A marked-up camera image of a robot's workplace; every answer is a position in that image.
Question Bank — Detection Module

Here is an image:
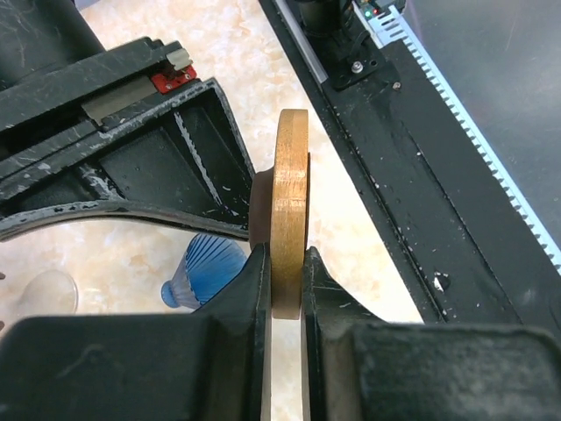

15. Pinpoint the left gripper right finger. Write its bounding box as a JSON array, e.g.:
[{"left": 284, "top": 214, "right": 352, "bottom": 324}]
[{"left": 302, "top": 248, "right": 560, "bottom": 420}]

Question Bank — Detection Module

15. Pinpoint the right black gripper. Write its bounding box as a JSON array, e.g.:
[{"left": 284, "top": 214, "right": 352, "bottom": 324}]
[{"left": 1, "top": 1, "right": 254, "bottom": 240}]

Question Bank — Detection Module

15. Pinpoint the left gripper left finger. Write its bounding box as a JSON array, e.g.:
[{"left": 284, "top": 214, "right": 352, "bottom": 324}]
[{"left": 1, "top": 245, "right": 270, "bottom": 420}]

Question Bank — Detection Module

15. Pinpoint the wooden dripper ring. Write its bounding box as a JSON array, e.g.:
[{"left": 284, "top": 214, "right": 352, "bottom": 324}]
[{"left": 247, "top": 108, "right": 312, "bottom": 320}]

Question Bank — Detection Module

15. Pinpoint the clear glass carafe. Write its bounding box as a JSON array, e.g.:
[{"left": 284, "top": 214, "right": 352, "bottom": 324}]
[{"left": 17, "top": 270, "right": 79, "bottom": 317}]

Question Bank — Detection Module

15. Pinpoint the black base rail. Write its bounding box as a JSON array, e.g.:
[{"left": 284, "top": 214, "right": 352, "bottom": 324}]
[{"left": 261, "top": 1, "right": 560, "bottom": 333}]

